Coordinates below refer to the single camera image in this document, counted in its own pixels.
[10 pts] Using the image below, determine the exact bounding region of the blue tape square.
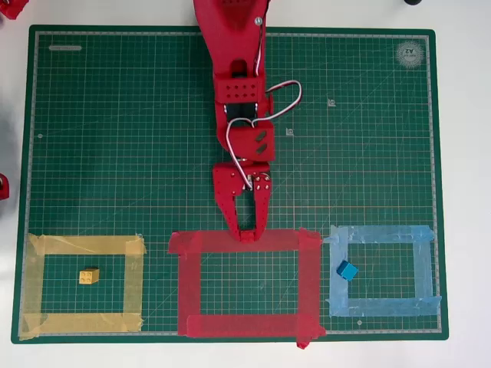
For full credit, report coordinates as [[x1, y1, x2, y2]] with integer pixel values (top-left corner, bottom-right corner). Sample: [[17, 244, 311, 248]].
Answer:
[[323, 224, 443, 318]]

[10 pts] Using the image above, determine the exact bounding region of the blue toy brick cube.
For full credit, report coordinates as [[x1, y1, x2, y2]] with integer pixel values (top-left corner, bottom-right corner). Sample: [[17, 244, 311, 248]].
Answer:
[[335, 260, 360, 281]]

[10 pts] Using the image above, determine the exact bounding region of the red leader arm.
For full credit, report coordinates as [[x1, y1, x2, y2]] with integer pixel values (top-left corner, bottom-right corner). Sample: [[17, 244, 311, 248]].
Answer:
[[0, 0, 30, 201]]

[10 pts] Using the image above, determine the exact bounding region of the white robot arm cable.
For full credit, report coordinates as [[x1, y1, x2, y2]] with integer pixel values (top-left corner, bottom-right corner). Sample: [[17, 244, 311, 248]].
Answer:
[[225, 17, 304, 192]]

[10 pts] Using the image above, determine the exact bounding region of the yellow tape square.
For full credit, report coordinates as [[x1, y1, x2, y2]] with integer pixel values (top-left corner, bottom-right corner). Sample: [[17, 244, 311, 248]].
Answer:
[[18, 232, 147, 341]]

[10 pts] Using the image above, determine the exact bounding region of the green cutting mat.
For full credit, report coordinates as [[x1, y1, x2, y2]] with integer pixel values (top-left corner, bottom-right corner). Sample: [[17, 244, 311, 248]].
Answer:
[[10, 25, 450, 345]]

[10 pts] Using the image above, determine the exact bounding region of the red tape square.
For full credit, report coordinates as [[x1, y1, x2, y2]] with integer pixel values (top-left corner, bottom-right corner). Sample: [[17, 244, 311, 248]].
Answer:
[[167, 227, 328, 350]]

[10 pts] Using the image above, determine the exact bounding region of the yellow toy brick cube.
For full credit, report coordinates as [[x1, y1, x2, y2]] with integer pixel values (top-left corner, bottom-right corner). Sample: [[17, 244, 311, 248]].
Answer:
[[78, 268, 101, 285]]

